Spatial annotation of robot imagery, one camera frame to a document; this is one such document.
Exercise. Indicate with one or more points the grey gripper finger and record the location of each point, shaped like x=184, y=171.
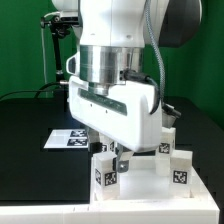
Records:
x=93, y=140
x=121, y=161

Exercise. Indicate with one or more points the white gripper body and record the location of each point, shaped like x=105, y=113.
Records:
x=131, y=114

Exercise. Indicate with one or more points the white square table top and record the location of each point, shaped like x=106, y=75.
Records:
x=141, y=182

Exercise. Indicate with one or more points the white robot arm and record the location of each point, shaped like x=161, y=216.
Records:
x=117, y=78

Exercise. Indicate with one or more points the white L-shaped obstacle fence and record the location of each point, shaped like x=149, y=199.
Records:
x=175, y=211

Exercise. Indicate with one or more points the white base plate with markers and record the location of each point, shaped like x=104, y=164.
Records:
x=67, y=139

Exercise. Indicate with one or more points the black camera stand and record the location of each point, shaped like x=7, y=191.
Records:
x=59, y=28

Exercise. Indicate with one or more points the silver camera on stand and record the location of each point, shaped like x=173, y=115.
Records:
x=70, y=15

